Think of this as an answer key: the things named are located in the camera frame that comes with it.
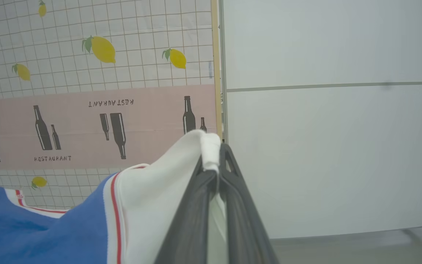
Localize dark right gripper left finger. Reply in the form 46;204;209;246
154;156;219;264

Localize wooden partition frame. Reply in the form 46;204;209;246
211;0;223;142

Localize lemon print grid cloth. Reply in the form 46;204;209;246
0;0;221;211

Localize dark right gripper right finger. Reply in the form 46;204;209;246
217;143;280;264

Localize blue garment white red trim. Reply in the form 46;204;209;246
0;129;230;264

